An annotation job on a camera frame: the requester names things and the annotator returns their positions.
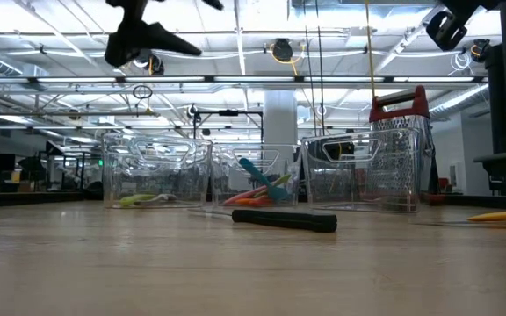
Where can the clear plastic bin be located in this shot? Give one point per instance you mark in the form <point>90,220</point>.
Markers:
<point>235,167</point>
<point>156,175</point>
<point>349,184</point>

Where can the black metal table frame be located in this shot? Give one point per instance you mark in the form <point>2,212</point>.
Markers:
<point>16,199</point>

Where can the background robot station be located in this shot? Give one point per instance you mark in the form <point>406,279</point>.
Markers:
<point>33,169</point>

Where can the green silicone spatula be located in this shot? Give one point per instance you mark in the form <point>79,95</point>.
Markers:
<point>281,180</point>

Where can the black background gantry frame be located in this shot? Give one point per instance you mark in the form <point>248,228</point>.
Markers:
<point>229,112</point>

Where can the red metal box grater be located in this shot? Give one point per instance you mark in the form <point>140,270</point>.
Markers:
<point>380,117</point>

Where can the pink silicone spatula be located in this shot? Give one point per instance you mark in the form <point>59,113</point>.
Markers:
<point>240,197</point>

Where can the orange silicone spoon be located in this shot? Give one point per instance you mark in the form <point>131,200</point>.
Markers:
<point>257,203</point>

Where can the blue silicone spatula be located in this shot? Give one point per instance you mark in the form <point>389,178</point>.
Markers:
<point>277,193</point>

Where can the long ceiling light strip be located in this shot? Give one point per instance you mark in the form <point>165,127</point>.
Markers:
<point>77,79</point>

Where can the light green silicone spoon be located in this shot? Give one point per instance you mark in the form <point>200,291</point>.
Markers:
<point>132,201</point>

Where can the white building column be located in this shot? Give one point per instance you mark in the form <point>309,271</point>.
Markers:
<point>279,118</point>

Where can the black equipment cart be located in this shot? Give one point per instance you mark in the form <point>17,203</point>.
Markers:
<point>503,164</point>

